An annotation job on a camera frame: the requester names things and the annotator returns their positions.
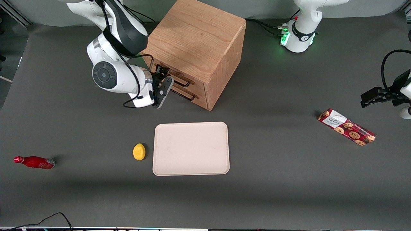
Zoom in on red bottle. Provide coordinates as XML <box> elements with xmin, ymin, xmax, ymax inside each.
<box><xmin>13</xmin><ymin>156</ymin><xmax>56</xmax><ymax>170</ymax></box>

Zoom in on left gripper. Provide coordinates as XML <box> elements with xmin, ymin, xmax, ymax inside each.
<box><xmin>360</xmin><ymin>69</ymin><xmax>411</xmax><ymax>120</ymax></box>

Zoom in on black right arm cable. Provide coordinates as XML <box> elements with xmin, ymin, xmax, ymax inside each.
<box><xmin>96</xmin><ymin>0</ymin><xmax>155</xmax><ymax>109</ymax></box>

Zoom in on black metal drawer handle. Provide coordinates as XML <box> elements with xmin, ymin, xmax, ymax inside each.
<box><xmin>170</xmin><ymin>88</ymin><xmax>196</xmax><ymax>101</ymax></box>
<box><xmin>170</xmin><ymin>76</ymin><xmax>192</xmax><ymax>88</ymax></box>

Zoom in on aluminium frame rail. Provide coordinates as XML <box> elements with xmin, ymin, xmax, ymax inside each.
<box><xmin>0</xmin><ymin>6</ymin><xmax>33</xmax><ymax>27</ymax></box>

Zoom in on yellow lemon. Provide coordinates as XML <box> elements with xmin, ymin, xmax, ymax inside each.
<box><xmin>133</xmin><ymin>143</ymin><xmax>146</xmax><ymax>161</ymax></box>

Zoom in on red cookie box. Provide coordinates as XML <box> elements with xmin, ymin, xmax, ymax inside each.
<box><xmin>317</xmin><ymin>108</ymin><xmax>376</xmax><ymax>147</ymax></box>

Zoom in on wooden drawer cabinet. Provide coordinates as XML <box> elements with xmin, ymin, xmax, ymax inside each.
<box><xmin>141</xmin><ymin>0</ymin><xmax>247</xmax><ymax>111</ymax></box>

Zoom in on wooden drawer front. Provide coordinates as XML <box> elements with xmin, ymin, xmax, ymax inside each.
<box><xmin>167</xmin><ymin>86</ymin><xmax>209</xmax><ymax>110</ymax></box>
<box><xmin>143</xmin><ymin>54</ymin><xmax>207</xmax><ymax>98</ymax></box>

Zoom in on black arm base cables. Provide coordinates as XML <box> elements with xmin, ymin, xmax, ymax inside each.
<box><xmin>246</xmin><ymin>10</ymin><xmax>301</xmax><ymax>38</ymax></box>
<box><xmin>124</xmin><ymin>4</ymin><xmax>158</xmax><ymax>24</ymax></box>

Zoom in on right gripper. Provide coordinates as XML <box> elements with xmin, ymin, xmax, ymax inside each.
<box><xmin>128</xmin><ymin>64</ymin><xmax>175</xmax><ymax>109</ymax></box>

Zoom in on black looped gripper cable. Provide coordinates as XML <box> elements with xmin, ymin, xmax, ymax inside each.
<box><xmin>381</xmin><ymin>49</ymin><xmax>411</xmax><ymax>94</ymax></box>

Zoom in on black right arm base cables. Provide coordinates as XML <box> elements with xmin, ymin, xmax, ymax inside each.
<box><xmin>124</xmin><ymin>4</ymin><xmax>158</xmax><ymax>24</ymax></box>

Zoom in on thin black floor cable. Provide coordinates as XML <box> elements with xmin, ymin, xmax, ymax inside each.
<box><xmin>0</xmin><ymin>212</ymin><xmax>74</xmax><ymax>231</ymax></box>

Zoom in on black left arm base cables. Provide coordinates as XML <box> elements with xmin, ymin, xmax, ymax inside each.
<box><xmin>246</xmin><ymin>10</ymin><xmax>301</xmax><ymax>38</ymax></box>

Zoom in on beige rectangular tray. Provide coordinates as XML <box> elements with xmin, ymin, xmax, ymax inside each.
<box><xmin>153</xmin><ymin>122</ymin><xmax>230</xmax><ymax>176</ymax></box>

